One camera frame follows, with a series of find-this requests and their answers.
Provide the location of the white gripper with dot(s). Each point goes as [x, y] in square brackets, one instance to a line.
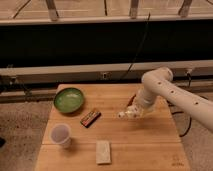
[142, 110]

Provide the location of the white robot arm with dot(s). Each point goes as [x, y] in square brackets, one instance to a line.
[159, 82]

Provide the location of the small red-brown object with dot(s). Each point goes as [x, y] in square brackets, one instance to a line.
[132, 99]

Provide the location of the brown chocolate bar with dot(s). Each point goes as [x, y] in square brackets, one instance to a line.
[88, 119]

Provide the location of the beige sponge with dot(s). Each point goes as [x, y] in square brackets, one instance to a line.
[103, 152]

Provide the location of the green bowl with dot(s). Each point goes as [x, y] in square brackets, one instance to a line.
[68, 100]

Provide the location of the translucent plastic cup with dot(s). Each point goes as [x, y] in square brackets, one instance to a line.
[60, 135]

